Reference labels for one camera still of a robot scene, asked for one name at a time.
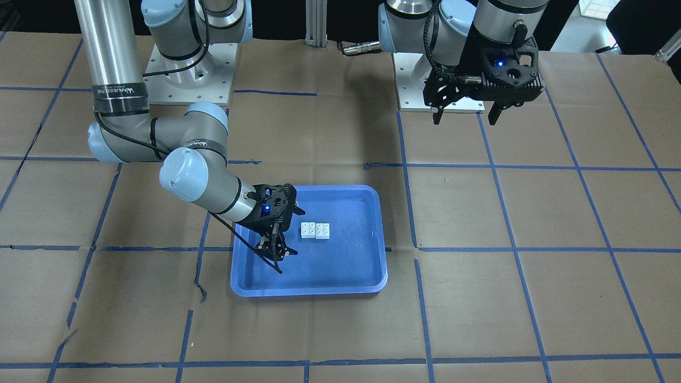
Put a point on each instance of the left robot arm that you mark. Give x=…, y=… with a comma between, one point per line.
x=404, y=24

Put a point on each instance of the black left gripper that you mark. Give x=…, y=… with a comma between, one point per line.
x=464, y=60

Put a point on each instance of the aluminium frame post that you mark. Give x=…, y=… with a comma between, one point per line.
x=316, y=24

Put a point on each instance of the brown paper table cover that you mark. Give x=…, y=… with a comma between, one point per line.
x=544, y=248

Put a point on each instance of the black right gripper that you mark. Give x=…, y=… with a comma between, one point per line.
x=264, y=227

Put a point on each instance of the blue plastic tray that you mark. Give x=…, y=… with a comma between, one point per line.
x=352, y=261

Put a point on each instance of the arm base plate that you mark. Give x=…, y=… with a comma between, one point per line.
x=411, y=72
x=209, y=81

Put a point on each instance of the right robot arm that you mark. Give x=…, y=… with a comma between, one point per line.
x=192, y=148

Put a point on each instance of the white toy block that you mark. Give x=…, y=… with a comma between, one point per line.
x=322, y=231
x=307, y=229

